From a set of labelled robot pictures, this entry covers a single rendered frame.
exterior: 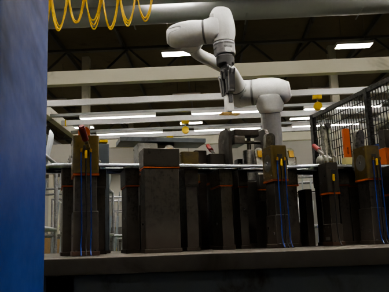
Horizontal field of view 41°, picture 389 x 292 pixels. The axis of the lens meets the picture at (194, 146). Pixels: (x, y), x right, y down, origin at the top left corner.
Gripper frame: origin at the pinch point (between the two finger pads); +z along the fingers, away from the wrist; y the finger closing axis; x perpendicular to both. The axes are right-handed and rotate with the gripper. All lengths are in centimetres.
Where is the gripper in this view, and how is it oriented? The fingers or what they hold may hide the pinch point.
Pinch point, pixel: (228, 103)
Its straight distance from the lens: 212.9
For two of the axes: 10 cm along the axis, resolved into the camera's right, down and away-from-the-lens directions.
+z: 0.7, 9.8, -1.8
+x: 9.4, 0.0, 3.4
